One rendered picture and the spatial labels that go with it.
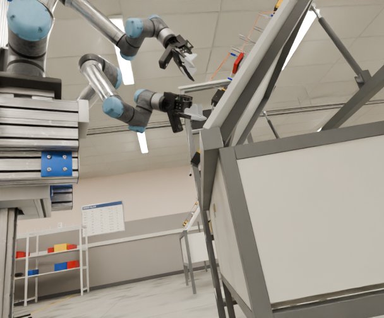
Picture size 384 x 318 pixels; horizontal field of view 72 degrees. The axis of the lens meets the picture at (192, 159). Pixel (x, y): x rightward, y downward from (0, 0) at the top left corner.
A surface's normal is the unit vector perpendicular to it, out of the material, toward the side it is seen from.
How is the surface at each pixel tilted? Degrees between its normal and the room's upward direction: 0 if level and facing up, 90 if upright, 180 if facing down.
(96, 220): 90
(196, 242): 90
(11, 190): 90
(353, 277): 90
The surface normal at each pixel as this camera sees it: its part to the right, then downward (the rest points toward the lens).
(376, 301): -0.04, -0.33
